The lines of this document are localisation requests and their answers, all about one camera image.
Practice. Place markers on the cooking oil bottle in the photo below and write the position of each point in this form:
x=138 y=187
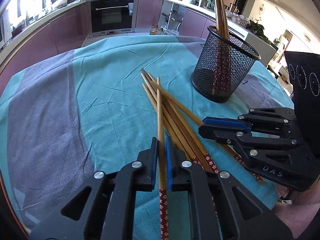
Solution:
x=156 y=30

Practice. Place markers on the black mesh utensil holder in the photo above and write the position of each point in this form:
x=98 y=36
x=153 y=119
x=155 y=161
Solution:
x=222 y=65

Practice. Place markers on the long wooden chopstick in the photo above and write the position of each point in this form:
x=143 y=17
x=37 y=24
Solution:
x=180 y=104

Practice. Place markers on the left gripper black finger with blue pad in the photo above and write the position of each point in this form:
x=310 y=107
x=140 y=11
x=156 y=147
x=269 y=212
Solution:
x=103 y=206
x=220 y=207

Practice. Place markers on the teal and purple tablecloth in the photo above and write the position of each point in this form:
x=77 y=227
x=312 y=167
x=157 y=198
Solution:
x=85 y=110

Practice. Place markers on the wooden chopstick pile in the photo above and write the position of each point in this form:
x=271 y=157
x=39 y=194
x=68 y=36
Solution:
x=166 y=125

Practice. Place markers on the wooden chopstick floral end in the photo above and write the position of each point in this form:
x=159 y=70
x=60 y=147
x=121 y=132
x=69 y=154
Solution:
x=170 y=122

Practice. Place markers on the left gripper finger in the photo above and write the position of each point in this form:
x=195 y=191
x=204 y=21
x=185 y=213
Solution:
x=225 y=136
x=225 y=123

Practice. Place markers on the built-in black oven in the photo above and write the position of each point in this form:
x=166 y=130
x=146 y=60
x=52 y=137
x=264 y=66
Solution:
x=110 y=17

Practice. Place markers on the white kitchen counter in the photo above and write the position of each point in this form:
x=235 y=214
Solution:
x=194 y=23

